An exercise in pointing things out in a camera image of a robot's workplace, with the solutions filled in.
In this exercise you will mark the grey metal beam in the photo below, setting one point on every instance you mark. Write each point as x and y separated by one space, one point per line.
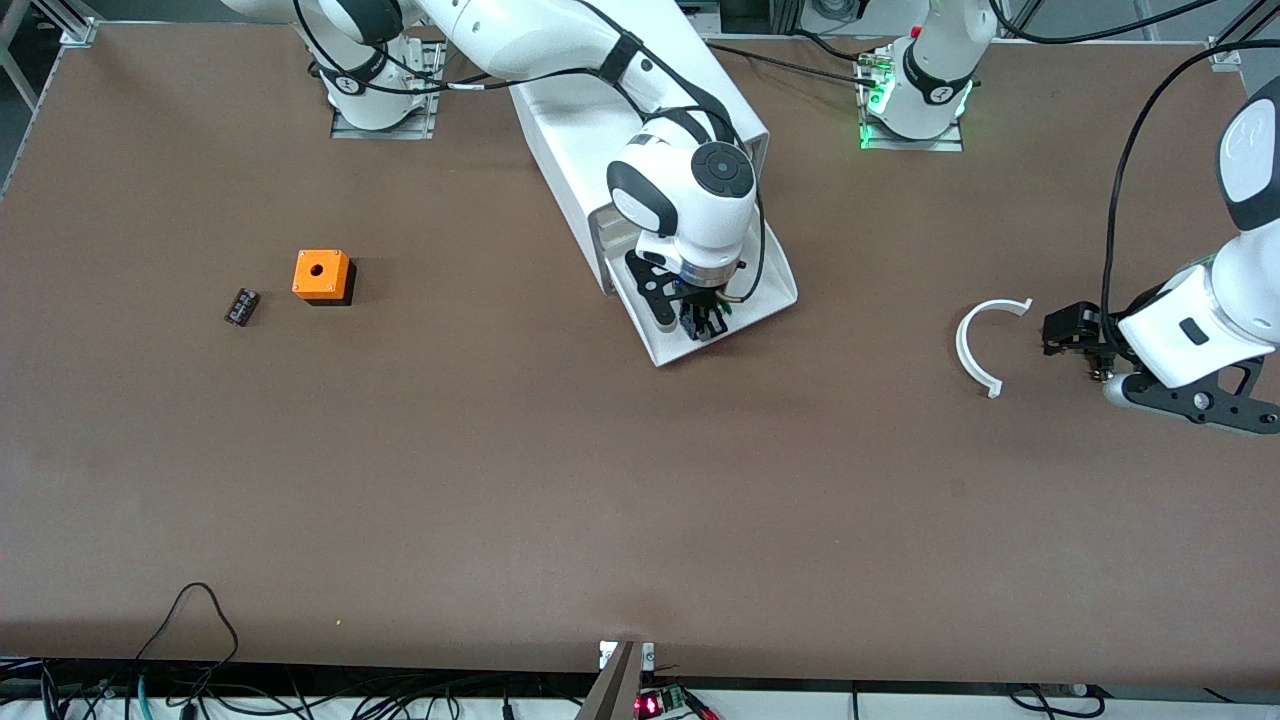
612 695

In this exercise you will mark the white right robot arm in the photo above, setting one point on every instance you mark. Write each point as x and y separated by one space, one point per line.
540 40

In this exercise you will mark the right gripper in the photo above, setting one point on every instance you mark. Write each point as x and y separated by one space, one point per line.
703 308

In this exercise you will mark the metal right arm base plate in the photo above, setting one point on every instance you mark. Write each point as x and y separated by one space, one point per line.
350 130

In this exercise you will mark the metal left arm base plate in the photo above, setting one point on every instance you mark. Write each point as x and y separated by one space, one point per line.
940 145

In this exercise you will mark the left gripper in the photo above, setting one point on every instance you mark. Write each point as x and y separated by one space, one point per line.
1090 331

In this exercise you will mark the small black switch component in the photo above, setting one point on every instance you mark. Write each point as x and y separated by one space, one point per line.
1100 375

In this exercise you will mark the white curved plastic arc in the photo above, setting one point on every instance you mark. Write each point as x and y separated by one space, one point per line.
962 345

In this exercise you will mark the small black terminal block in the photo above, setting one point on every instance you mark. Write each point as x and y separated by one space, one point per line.
242 307

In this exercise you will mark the circuit board with red light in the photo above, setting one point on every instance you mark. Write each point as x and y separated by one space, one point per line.
655 703

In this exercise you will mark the white metal bracket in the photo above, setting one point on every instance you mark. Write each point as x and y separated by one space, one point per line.
648 655

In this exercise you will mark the orange button enclosure box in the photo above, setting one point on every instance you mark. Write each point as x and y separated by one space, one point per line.
320 275

